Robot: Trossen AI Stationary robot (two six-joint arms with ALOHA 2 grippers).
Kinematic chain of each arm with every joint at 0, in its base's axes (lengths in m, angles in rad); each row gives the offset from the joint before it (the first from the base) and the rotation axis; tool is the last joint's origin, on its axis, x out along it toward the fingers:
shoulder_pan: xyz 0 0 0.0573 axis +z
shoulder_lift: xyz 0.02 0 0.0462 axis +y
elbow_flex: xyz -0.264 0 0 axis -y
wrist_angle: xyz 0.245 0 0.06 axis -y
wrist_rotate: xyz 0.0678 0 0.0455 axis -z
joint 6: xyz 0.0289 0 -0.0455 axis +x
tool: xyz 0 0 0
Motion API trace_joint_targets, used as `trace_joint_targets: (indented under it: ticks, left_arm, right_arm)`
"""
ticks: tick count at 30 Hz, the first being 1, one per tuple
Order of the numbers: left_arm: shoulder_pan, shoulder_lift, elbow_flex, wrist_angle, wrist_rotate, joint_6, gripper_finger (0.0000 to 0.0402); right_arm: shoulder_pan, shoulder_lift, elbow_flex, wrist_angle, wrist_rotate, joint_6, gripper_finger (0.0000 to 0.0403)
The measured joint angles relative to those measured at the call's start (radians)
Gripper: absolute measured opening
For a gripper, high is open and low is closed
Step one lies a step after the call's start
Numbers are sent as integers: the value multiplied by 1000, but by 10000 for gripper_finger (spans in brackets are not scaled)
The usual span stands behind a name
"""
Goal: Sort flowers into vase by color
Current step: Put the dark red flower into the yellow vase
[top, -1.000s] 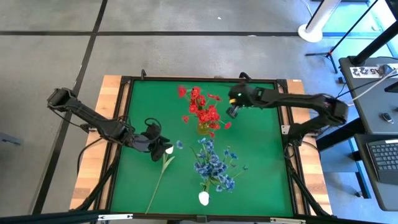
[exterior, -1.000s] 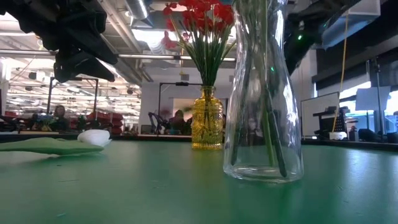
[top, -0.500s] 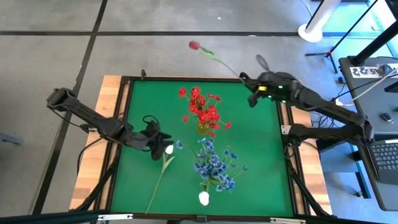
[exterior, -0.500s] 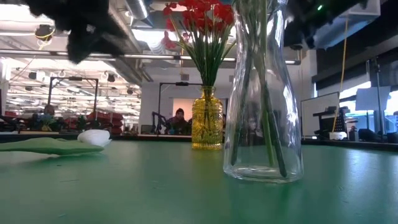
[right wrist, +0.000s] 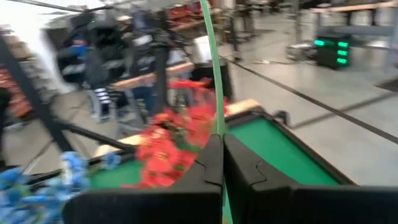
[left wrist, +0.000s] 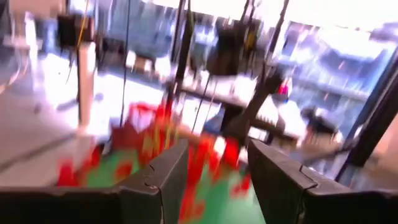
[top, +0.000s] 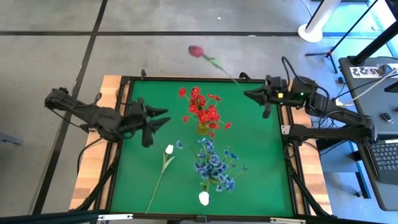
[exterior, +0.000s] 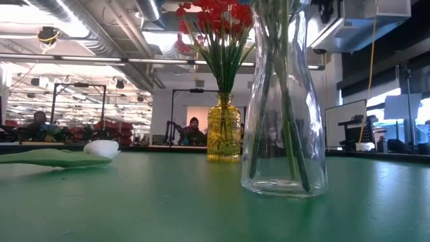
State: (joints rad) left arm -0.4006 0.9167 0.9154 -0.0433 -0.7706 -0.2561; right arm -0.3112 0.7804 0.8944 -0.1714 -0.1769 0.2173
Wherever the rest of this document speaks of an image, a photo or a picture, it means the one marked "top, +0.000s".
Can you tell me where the white paper label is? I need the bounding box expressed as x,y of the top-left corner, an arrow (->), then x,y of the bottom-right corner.
349,63 -> 398,79

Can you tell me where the blue artificial flower bunch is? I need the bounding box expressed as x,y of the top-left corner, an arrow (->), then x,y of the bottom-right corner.
192,155 -> 249,193
176,138 -> 240,175

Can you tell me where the thick black pole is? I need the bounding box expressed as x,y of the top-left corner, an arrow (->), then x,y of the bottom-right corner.
348,18 -> 398,67

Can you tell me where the silver metal bracket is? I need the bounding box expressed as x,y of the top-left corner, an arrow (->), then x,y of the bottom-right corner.
269,217 -> 307,224
97,213 -> 134,222

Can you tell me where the green table mat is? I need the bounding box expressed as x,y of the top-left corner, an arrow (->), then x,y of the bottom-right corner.
110,80 -> 294,218

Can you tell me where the blue metal bar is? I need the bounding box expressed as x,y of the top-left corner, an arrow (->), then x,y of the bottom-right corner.
348,136 -> 373,200

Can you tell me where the white column base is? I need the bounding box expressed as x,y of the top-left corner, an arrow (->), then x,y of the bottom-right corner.
297,0 -> 343,44

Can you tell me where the black metal table frame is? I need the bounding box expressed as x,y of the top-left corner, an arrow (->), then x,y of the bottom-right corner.
0,70 -> 398,224

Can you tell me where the red artificial rose stem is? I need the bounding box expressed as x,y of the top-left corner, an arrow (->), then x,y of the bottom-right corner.
188,45 -> 247,91

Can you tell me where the black keyboard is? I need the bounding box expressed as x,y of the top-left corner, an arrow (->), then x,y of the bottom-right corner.
366,139 -> 398,185

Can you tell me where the yellow glass bottle vase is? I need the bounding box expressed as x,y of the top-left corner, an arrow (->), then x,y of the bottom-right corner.
197,123 -> 212,136

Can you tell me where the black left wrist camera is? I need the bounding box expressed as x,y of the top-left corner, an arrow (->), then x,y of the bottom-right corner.
142,126 -> 155,148

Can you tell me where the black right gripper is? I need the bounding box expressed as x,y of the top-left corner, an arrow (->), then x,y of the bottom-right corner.
244,75 -> 290,105

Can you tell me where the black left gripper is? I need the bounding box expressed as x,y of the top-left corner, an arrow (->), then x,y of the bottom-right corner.
120,98 -> 171,133

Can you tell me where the black tripod stand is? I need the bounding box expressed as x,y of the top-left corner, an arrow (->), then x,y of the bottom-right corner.
305,0 -> 380,75

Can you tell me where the white artificial tulip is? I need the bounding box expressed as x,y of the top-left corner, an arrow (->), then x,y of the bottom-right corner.
198,182 -> 211,207
144,144 -> 175,215

